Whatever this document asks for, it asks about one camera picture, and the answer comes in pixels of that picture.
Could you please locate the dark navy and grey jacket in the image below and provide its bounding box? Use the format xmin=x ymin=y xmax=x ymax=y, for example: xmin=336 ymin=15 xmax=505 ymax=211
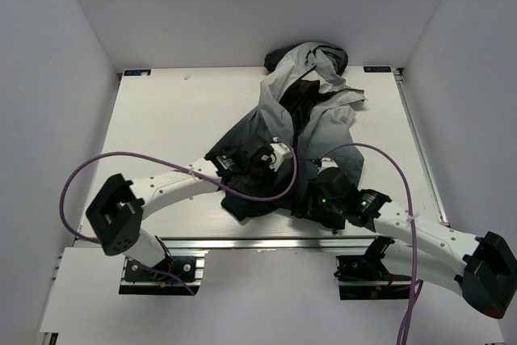
xmin=208 ymin=42 xmax=365 ymax=230

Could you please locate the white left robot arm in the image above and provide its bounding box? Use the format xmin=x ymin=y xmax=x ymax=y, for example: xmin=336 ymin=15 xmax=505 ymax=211
xmin=86 ymin=138 xmax=297 ymax=280

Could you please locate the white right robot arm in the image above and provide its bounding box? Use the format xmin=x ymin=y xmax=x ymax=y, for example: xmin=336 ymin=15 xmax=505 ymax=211
xmin=301 ymin=166 xmax=516 ymax=319

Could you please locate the blue label sticker right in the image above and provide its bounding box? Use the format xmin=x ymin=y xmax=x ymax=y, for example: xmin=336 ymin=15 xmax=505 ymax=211
xmin=363 ymin=65 xmax=392 ymax=73

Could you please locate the blue label sticker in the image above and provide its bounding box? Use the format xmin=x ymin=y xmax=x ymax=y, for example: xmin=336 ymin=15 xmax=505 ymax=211
xmin=363 ymin=65 xmax=392 ymax=73
xmin=123 ymin=69 xmax=151 ymax=77

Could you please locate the blue label sticker left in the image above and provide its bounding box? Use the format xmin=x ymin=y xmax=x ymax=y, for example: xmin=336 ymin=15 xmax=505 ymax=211
xmin=123 ymin=69 xmax=151 ymax=77

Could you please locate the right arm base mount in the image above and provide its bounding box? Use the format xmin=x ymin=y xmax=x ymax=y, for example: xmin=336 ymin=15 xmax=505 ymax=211
xmin=334 ymin=237 xmax=410 ymax=301

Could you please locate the aluminium front table rail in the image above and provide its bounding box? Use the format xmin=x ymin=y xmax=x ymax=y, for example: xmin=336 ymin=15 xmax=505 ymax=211
xmin=163 ymin=237 xmax=375 ymax=250

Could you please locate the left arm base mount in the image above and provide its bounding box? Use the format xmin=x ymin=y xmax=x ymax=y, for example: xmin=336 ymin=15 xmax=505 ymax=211
xmin=118 ymin=250 xmax=208 ymax=297

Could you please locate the aluminium right side rail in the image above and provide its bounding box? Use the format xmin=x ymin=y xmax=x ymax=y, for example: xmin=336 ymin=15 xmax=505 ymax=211
xmin=392 ymin=68 xmax=450 ymax=226

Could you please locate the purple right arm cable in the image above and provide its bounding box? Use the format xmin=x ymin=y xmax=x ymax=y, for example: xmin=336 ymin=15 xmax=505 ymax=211
xmin=318 ymin=142 xmax=424 ymax=344

